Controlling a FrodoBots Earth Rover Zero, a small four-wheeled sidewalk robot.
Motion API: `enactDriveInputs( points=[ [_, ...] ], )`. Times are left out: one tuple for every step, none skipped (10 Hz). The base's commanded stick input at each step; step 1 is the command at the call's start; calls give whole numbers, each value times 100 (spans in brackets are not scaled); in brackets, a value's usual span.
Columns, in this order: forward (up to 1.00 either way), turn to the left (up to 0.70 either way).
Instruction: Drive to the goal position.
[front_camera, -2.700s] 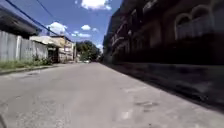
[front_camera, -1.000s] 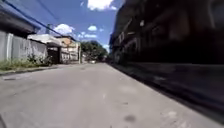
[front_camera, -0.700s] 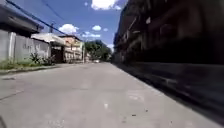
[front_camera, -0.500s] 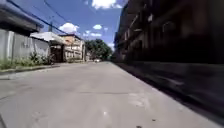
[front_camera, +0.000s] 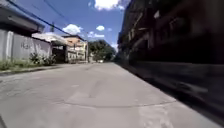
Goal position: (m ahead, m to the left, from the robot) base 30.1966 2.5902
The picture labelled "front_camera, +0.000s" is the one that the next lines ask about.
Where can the tree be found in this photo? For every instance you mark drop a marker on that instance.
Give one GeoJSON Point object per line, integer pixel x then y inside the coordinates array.
{"type": "Point", "coordinates": [101, 50]}

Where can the grey concrete road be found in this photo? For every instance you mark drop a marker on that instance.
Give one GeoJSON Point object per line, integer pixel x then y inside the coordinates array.
{"type": "Point", "coordinates": [93, 96]}

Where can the beige building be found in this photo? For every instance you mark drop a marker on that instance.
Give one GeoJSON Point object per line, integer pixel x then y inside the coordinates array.
{"type": "Point", "coordinates": [77, 48]}

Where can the white roofed shelter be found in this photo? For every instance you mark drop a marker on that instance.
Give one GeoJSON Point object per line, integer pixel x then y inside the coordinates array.
{"type": "Point", "coordinates": [53, 41]}

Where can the dark building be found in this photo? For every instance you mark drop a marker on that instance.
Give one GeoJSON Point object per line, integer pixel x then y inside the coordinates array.
{"type": "Point", "coordinates": [173, 36]}

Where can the grass verge with weeds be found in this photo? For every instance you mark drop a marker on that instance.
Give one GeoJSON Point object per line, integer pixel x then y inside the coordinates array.
{"type": "Point", "coordinates": [20, 64]}

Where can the building with grey roof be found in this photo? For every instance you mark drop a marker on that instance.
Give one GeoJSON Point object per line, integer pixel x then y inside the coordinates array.
{"type": "Point", "coordinates": [16, 20]}

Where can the grey corrugated wall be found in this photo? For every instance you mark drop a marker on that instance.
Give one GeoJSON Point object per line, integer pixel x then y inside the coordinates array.
{"type": "Point", "coordinates": [23, 46]}

